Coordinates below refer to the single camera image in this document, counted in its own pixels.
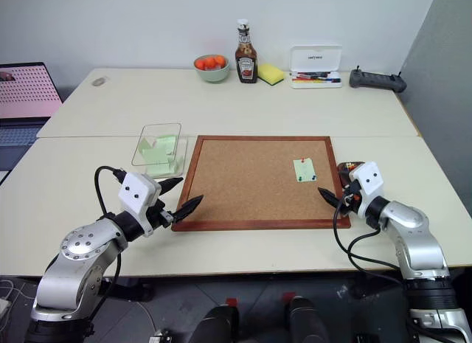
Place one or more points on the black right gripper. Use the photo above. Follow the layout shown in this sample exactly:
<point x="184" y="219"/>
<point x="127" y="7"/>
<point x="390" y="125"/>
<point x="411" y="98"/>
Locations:
<point x="350" y="203"/>

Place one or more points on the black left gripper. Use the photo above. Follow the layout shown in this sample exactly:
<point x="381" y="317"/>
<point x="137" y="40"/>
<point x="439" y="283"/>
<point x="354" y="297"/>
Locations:
<point x="158" y="215"/>

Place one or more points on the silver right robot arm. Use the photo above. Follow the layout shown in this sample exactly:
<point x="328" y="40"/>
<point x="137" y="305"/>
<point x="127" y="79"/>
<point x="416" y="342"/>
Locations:
<point x="416" y="228"/>

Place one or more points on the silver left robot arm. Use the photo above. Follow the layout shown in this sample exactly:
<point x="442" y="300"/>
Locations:
<point x="81" y="247"/>

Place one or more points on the green sticky note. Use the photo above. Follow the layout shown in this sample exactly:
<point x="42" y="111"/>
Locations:
<point x="304" y="169"/>

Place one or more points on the wood framed cork board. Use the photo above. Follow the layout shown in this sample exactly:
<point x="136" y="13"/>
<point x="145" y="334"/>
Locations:
<point x="239" y="180"/>

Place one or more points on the dark bowl with small items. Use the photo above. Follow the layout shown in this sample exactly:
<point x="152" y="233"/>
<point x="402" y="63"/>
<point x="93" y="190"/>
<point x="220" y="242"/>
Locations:
<point x="344" y="168"/>

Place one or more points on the clear plastic box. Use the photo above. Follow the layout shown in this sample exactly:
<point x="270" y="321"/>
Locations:
<point x="162" y="131"/>

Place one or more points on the red marker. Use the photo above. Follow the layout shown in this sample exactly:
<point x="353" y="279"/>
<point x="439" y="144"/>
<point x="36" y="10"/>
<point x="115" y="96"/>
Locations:
<point x="304" y="78"/>

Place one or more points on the black marker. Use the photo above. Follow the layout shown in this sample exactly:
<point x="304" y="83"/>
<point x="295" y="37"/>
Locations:
<point x="313" y="75"/>

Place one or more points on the pale green bowl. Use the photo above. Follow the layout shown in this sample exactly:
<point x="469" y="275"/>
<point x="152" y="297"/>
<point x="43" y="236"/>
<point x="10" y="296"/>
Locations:
<point x="211" y="75"/>

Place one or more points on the black power strip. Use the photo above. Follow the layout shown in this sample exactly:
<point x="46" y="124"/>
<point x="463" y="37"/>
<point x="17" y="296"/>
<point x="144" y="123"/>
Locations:
<point x="376" y="80"/>

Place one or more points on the dark rounded shape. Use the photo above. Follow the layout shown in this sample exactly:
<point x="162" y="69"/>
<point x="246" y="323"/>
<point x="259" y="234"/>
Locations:
<point x="217" y="326"/>
<point x="308" y="321"/>

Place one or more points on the small orange fruit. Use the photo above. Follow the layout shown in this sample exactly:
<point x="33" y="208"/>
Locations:
<point x="220" y="59"/>
<point x="211" y="61"/>
<point x="200" y="63"/>

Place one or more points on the yellow sponge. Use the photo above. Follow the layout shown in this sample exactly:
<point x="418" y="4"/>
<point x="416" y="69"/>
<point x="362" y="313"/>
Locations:
<point x="270" y="73"/>

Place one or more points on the small grey round object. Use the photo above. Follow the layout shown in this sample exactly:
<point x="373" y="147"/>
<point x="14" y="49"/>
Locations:
<point x="99" y="81"/>

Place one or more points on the open white marker case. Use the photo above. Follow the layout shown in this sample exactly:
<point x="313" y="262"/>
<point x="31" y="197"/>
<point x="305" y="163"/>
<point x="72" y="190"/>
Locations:
<point x="315" y="57"/>

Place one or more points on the ketchup bottle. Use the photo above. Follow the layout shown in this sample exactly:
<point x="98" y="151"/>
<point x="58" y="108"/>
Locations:
<point x="246" y="62"/>

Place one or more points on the grey partition panel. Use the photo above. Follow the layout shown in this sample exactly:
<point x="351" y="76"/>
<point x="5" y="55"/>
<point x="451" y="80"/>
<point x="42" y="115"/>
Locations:
<point x="442" y="81"/>

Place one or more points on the laptop with pink screen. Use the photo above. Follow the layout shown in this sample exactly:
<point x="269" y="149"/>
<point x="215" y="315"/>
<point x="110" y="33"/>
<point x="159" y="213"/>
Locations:
<point x="29" y="88"/>

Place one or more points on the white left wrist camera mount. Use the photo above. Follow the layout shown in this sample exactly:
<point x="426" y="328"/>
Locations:
<point x="136" y="192"/>

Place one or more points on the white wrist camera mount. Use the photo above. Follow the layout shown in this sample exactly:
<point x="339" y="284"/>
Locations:
<point x="136" y="192"/>
<point x="368" y="180"/>

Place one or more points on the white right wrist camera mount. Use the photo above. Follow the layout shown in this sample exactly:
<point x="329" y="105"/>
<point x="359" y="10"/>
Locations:
<point x="368" y="180"/>

